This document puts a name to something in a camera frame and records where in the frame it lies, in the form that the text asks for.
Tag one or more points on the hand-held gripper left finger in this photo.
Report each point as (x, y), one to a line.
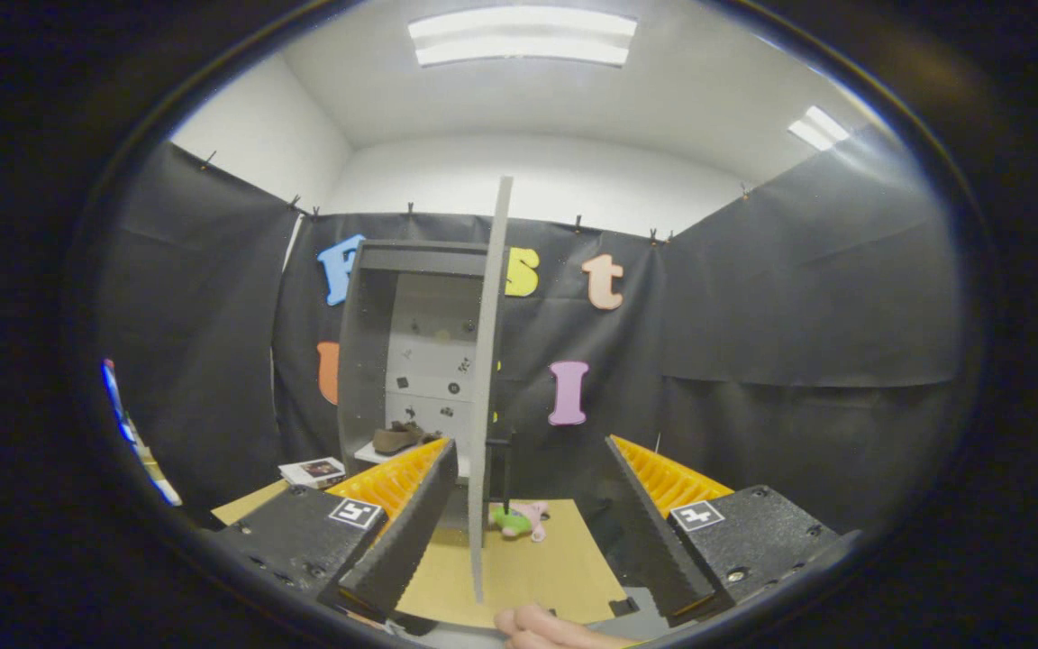
(402, 541)

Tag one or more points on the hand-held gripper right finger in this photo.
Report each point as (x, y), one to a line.
(650, 541)

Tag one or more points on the brown fuzzy shoe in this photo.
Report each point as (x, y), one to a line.
(397, 438)

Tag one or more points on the grey shoe cabinet door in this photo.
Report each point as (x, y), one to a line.
(486, 379)

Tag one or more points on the grey shoe cabinet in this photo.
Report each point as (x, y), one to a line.
(361, 361)

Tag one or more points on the tan cardboard floor sheet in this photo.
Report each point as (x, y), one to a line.
(546, 577)

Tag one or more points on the stack of books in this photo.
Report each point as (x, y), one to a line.
(312, 471)

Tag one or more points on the pink and green plush toy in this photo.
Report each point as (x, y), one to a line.
(519, 520)

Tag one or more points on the black backdrop cloth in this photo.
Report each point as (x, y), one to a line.
(753, 315)

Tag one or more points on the large ceiling light panel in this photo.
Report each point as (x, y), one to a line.
(523, 36)

